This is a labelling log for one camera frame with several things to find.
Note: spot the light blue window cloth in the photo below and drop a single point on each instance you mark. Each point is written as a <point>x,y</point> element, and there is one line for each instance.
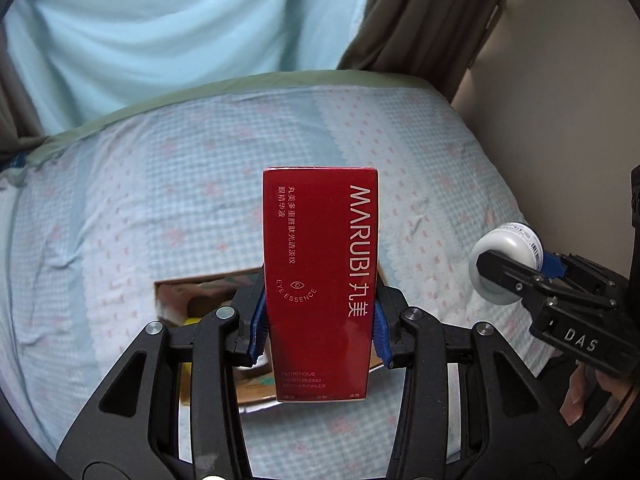
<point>175,25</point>

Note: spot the red carton box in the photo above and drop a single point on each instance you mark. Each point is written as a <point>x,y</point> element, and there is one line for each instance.
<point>320,280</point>

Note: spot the person's right hand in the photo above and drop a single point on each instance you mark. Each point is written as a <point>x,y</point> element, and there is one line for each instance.
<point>575,392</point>

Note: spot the light blue patterned bed sheet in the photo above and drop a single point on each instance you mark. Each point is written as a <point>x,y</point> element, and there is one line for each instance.
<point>150,200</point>

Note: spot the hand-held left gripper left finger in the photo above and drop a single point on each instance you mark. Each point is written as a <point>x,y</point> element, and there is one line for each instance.
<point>257,325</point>

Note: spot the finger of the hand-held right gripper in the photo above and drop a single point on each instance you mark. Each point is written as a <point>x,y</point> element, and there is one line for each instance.
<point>505,270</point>
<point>554,266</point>

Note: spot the small white bottle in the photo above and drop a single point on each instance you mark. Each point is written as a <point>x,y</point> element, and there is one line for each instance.
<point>505,242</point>

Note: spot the cardboard box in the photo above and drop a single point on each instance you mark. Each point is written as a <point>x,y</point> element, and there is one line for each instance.
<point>205,290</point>

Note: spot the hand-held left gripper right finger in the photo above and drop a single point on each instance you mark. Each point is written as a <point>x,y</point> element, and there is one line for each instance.
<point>381,330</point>

